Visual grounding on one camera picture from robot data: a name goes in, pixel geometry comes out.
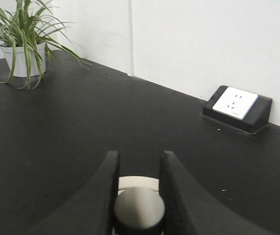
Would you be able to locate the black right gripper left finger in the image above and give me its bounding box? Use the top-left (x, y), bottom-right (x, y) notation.
top-left (26, 151), bottom-right (119, 235)

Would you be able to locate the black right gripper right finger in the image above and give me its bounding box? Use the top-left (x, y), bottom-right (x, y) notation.
top-left (159, 151), bottom-right (270, 235)

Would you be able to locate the glass jar with white lid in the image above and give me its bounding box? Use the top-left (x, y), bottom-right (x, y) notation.
top-left (112, 176), bottom-right (165, 235)

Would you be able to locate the black desktop power socket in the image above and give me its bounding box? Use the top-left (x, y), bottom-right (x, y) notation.
top-left (203, 85), bottom-right (273, 134)

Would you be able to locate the potted spider plant white pot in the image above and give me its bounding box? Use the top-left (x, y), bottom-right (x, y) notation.
top-left (0, 0), bottom-right (90, 89)

